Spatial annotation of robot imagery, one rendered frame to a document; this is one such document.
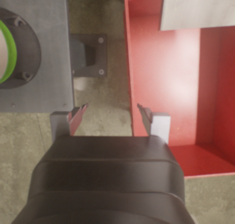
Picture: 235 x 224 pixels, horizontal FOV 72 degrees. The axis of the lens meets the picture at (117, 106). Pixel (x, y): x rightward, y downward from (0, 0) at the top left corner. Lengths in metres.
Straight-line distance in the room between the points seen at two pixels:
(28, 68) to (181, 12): 0.35
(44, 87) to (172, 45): 0.54
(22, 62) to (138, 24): 0.51
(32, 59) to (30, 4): 0.10
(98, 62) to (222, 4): 0.92
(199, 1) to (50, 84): 0.37
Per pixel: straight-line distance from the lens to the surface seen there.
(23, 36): 0.35
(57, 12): 0.37
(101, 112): 1.33
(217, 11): 0.49
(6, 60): 0.30
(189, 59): 0.78
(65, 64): 0.36
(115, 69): 1.26
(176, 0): 0.45
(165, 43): 0.75
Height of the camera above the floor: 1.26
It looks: 74 degrees down
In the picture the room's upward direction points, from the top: 179 degrees clockwise
